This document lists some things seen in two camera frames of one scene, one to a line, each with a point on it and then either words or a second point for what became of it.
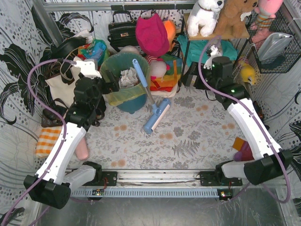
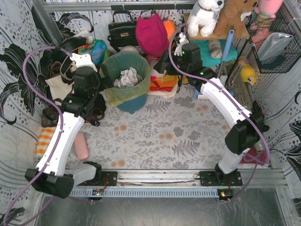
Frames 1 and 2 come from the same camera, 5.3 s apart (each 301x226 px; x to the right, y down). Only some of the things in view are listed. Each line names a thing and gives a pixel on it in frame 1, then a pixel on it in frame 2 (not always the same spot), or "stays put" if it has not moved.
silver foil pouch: (273, 45) stays put
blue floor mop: (158, 112) to (197, 92)
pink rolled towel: (82, 149) stays put
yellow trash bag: (121, 61) stays put
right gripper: (212, 72) to (165, 63)
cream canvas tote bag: (63, 85) stays put
